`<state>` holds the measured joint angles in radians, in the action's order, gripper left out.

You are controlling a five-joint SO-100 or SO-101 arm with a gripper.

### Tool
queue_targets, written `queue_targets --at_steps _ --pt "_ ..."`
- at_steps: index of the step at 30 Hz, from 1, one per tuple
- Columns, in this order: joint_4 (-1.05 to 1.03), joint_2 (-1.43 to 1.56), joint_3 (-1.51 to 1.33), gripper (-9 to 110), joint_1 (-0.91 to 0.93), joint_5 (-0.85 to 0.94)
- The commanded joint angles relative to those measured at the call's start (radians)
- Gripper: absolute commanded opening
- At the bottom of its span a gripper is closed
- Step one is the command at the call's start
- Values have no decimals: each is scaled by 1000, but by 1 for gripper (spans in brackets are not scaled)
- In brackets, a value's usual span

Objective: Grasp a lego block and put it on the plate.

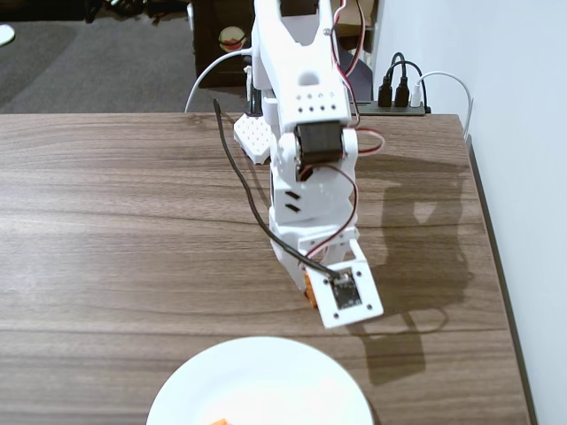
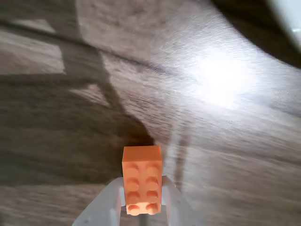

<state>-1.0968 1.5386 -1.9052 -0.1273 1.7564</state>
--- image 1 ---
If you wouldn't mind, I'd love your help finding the black plug with cable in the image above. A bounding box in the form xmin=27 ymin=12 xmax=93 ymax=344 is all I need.
xmin=383 ymin=60 xmax=430 ymax=112
xmin=377 ymin=51 xmax=408 ymax=112

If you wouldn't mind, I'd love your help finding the dark power strip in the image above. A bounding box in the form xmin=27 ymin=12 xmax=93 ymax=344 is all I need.
xmin=349 ymin=100 xmax=431 ymax=116

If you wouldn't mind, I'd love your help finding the white plug with cable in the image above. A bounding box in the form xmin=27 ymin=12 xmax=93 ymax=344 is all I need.
xmin=409 ymin=70 xmax=475 ymax=143

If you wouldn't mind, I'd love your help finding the thin white cable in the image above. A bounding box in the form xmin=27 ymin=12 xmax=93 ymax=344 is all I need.
xmin=184 ymin=49 xmax=254 ymax=114

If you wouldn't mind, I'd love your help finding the dark cabinet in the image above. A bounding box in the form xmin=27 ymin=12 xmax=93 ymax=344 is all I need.
xmin=190 ymin=0 xmax=256 ymax=89

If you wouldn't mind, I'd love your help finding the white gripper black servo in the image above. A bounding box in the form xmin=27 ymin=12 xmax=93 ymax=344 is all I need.
xmin=268 ymin=216 xmax=361 ymax=293

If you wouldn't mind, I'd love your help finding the round yellow sticker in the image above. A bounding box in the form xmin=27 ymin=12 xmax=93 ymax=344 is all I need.
xmin=218 ymin=26 xmax=246 ymax=50

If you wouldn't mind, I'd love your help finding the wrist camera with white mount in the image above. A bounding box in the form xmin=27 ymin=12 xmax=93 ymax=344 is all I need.
xmin=299 ymin=236 xmax=384 ymax=329

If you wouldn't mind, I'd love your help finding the black camera cable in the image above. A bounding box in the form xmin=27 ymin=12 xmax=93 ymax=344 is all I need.
xmin=213 ymin=97 xmax=343 ymax=283

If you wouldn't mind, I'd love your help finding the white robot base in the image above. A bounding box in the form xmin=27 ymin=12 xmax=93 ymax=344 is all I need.
xmin=233 ymin=113 xmax=274 ymax=166

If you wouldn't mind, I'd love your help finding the grey round object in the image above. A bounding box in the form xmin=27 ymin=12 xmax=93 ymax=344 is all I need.
xmin=338 ymin=35 xmax=374 ymax=102

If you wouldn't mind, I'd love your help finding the white round plate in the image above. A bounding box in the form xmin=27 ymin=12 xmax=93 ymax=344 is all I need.
xmin=145 ymin=336 xmax=374 ymax=425

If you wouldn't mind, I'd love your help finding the red white servo cable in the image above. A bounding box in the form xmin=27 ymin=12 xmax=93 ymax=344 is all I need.
xmin=330 ymin=0 xmax=371 ymax=129
xmin=300 ymin=163 xmax=361 ymax=267

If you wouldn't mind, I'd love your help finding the black furniture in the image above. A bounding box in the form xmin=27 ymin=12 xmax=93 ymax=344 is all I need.
xmin=0 ymin=0 xmax=191 ymax=23

